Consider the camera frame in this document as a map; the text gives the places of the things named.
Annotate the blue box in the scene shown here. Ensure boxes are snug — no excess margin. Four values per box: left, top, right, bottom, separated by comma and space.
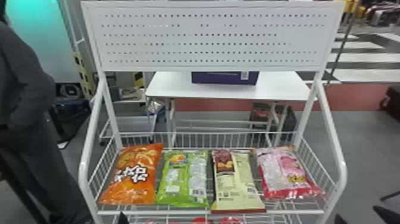
191, 71, 260, 86

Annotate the green snack packet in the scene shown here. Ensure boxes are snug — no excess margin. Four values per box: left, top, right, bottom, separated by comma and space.
155, 150, 210, 209

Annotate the beige snack packet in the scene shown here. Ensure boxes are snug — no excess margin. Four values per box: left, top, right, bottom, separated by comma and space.
210, 149, 267, 214

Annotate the white side table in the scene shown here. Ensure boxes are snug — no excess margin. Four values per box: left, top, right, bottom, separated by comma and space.
145, 71, 317, 148

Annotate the orange snack packet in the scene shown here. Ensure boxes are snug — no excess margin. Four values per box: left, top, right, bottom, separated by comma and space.
98, 142, 164, 206

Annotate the pink snack packet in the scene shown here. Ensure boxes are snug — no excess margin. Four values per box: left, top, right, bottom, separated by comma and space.
255, 145, 326, 200

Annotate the person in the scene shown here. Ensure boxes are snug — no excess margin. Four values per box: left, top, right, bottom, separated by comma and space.
0, 0, 95, 224

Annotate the white wire rack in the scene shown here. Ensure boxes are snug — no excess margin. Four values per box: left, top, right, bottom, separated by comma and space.
78, 0, 349, 224

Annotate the yellow black striped post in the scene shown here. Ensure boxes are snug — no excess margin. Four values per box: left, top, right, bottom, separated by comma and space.
73, 51, 96, 100

